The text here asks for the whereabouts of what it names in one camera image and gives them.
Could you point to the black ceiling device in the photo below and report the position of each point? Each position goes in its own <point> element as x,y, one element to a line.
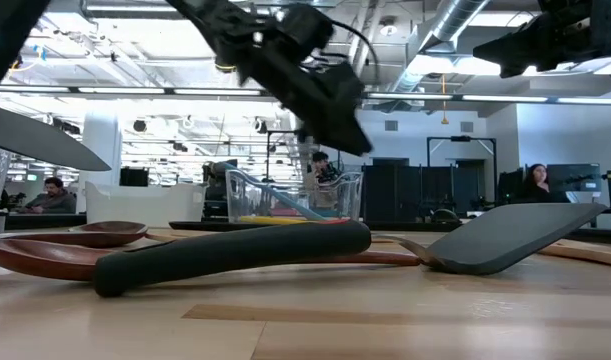
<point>224,67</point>

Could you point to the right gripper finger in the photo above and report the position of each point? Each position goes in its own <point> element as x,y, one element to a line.
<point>525,40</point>
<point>525,60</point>

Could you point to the dark monitor on arm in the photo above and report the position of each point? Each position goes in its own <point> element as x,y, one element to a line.
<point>580,177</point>

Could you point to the black square turner red trim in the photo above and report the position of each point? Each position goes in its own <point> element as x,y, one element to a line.
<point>210,255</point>

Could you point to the dark wooden spoon silver tip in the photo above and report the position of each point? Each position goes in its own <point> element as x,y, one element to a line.
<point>110,227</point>

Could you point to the white building pillar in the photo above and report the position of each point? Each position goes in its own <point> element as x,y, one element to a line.
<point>100,145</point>

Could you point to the dark background desk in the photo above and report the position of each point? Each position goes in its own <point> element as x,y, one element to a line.
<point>35,221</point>

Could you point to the long ceiling light strip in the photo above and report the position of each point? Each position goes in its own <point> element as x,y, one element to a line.
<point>120,90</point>

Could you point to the short blue silicone spoon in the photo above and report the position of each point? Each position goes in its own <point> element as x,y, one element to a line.
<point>332,214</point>

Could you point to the black metal frame stand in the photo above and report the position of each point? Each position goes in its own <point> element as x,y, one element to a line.
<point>280,132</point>
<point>460,138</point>

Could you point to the white ceiling detector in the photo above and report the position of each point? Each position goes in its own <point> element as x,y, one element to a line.
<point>388,29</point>

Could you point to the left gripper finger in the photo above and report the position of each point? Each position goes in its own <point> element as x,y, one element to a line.
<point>347,100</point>
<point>315,110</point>

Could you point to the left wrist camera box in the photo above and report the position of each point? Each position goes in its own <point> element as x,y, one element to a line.
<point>305,27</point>

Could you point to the yellow silicone spoon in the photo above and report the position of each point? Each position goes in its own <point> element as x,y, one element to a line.
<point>270,219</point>

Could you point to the silver air duct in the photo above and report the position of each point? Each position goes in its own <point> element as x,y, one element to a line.
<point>450,20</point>

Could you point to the black round-head turner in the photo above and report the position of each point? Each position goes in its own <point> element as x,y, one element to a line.
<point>35,140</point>

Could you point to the light wooden slotted spatula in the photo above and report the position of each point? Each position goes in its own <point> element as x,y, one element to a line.
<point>165,235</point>

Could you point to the person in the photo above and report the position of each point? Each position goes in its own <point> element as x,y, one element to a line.
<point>321,162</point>
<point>55,200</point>
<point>537,182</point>

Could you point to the bamboo fork spatula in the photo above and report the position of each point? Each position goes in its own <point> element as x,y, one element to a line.
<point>585,251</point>

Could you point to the black partition curtain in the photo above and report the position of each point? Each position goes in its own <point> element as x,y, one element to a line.
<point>385,185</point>

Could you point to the white plastic bin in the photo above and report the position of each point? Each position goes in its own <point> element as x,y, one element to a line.
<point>135,205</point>

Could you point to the reddish wooden spoon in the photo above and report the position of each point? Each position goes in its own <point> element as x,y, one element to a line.
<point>45,257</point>

